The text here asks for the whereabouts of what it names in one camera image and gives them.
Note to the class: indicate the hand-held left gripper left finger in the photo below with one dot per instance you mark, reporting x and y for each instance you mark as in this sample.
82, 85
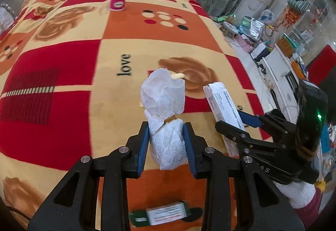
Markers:
143, 149

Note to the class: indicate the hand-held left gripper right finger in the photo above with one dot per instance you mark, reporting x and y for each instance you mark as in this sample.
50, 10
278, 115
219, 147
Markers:
189, 152

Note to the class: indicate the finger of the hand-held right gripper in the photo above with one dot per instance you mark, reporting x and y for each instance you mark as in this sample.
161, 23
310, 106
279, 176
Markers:
252, 120
244, 141

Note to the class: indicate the white paper towel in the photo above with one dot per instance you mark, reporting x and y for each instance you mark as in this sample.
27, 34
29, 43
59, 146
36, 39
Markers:
165, 120

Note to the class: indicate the person's right hand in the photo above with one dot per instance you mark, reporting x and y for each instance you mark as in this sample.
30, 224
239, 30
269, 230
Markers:
296, 193

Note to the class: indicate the white power strip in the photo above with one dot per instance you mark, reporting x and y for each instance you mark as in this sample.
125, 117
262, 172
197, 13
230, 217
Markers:
267, 82

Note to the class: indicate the white low cabinet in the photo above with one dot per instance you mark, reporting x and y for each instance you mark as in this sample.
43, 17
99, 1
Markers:
281, 73

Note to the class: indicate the green white medicine box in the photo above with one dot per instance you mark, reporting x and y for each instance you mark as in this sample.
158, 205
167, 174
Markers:
160, 214

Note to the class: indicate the silver foil bag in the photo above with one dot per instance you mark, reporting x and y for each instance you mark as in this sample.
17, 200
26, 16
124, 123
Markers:
252, 29

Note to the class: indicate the small wooden stool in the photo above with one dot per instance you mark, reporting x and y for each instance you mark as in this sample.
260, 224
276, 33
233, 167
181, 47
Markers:
229, 30

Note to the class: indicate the red orange printed blanket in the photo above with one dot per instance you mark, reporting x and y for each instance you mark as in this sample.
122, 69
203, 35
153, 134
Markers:
78, 76

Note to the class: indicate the white blue plastic bag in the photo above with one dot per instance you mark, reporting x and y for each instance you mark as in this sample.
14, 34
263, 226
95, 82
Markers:
267, 17

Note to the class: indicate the striped tote bag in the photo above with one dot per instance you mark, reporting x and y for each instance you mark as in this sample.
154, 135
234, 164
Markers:
298, 3

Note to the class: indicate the red wall poster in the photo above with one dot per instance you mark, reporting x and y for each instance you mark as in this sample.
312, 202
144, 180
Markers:
288, 18

